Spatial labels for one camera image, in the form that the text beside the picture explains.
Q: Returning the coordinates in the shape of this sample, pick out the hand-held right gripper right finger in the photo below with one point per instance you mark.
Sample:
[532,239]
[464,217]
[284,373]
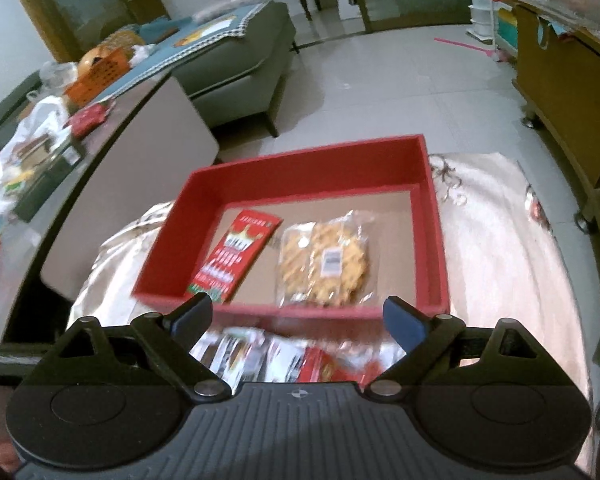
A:
[405,322]

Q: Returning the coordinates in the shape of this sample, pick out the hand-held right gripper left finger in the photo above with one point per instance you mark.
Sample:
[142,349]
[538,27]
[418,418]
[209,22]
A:
[194,316]

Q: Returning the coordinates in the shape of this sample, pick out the pile of snack packets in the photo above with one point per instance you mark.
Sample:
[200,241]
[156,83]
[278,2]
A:
[280,355]

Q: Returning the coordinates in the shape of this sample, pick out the red box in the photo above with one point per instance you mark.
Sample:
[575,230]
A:
[300,162]

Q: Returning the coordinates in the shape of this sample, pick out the red green snack packet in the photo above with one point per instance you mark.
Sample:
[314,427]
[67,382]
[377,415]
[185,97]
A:
[230,255]

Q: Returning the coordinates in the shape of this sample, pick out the clear cookie packet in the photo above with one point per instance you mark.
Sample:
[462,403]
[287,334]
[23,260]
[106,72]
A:
[310,260]

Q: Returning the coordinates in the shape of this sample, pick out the grey coffee table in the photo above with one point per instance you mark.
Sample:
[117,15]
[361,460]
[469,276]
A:
[145,125]

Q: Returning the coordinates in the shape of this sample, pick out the dark green box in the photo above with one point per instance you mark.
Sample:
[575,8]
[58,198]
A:
[50,180]

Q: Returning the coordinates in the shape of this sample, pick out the grey sofa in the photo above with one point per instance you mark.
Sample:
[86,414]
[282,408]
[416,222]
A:
[240,70]

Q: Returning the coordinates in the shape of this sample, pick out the white plastic bag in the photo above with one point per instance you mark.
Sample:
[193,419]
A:
[30,125]

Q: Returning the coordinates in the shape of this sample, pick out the orange plastic basket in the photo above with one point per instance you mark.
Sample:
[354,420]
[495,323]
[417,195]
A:
[100,80]

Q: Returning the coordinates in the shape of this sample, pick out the white crumpled paper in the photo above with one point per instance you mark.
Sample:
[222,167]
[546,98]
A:
[141,53]

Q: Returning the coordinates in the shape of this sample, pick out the crumpled clear plastic bag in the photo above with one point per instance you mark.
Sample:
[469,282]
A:
[57,75]

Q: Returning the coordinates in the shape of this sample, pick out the wooden cabinet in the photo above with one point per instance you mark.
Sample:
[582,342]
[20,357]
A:
[560,90]

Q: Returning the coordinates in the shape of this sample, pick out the pink stick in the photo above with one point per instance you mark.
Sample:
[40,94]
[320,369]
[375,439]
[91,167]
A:
[462,45]

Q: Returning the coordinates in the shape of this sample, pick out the yellow round hat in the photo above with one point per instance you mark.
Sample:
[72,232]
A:
[122,40]

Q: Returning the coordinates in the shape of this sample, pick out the white cart with teal bins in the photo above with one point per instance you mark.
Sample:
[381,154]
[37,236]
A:
[505,27]

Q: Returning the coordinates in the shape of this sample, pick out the clear bagged pillow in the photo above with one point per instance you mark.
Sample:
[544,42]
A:
[225,5]

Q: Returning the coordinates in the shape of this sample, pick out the white stacked containers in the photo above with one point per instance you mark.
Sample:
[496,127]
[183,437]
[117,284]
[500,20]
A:
[482,15]

